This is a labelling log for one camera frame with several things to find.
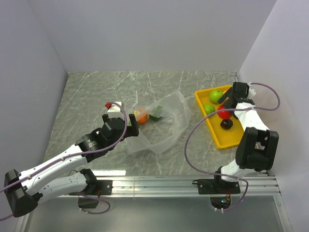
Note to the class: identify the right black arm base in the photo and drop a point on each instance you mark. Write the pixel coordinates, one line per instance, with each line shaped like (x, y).
(219, 190)

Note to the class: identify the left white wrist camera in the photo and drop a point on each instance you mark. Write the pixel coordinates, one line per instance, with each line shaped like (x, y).
(113, 111)

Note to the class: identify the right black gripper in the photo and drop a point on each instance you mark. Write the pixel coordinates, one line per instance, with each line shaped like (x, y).
(227, 94)

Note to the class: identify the clear plastic bag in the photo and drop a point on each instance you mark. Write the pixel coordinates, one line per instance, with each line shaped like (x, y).
(160, 136)

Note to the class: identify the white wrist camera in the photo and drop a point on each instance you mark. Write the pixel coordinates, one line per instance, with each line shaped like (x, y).
(113, 111)
(252, 92)

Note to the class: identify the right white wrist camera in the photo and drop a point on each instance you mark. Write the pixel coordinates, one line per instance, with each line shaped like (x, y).
(252, 92)

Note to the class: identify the dark green vegetable in bag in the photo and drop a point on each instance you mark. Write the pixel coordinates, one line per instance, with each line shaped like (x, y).
(156, 114)

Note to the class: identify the orange fruit in bag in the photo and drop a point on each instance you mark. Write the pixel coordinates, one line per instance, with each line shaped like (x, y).
(143, 119)

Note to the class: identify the green fruit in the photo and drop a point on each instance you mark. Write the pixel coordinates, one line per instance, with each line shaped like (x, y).
(209, 108)

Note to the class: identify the green apple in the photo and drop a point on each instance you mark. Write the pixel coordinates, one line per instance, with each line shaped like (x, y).
(215, 95)

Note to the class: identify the yellow plastic tray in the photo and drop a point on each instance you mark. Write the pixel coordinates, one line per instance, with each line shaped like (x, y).
(222, 138)

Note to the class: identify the red fruit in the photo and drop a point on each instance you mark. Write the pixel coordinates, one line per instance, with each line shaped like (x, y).
(224, 115)

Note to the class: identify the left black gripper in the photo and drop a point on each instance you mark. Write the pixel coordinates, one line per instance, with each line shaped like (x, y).
(133, 130)

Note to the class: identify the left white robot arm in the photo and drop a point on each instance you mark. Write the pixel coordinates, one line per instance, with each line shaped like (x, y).
(25, 190)

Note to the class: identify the dark purple fruit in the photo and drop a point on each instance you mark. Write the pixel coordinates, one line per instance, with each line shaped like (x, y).
(226, 124)

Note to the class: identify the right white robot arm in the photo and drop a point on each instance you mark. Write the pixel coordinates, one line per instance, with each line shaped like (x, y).
(257, 148)

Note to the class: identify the aluminium rail frame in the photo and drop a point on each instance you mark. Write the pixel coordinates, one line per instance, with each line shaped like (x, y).
(151, 192)

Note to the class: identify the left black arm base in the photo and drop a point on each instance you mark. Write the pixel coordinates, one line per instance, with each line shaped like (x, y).
(90, 199)

